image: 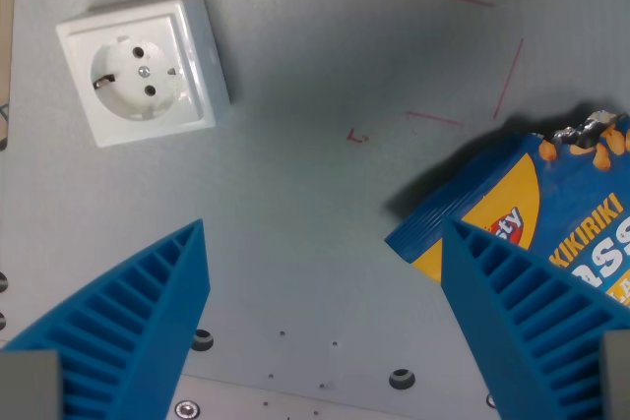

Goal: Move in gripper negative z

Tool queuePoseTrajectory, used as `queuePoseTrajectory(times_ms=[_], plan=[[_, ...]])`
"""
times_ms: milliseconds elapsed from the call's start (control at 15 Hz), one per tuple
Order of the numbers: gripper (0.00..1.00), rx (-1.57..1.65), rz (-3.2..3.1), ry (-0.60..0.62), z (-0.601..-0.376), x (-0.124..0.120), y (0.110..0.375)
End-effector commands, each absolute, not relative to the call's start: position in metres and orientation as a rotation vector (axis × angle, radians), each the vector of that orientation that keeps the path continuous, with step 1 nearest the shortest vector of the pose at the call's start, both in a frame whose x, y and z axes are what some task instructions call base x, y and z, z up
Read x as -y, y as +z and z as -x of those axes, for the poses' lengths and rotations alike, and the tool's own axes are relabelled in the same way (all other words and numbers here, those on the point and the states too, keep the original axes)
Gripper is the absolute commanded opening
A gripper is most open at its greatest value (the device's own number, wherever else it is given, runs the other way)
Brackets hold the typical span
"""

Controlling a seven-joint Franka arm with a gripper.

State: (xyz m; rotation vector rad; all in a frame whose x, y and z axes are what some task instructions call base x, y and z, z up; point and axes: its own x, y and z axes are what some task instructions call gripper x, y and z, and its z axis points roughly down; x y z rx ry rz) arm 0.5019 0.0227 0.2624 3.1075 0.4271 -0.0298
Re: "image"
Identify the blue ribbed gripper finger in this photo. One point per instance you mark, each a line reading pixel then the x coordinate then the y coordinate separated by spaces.
pixel 129 312
pixel 529 321

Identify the silver hex socket screw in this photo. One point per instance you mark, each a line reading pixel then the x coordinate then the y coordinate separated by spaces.
pixel 186 409
pixel 490 400

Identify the blue yellow peanut snack bag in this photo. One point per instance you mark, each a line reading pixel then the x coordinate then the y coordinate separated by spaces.
pixel 556 203

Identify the white wall power socket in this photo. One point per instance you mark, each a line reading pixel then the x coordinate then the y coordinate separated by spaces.
pixel 143 68

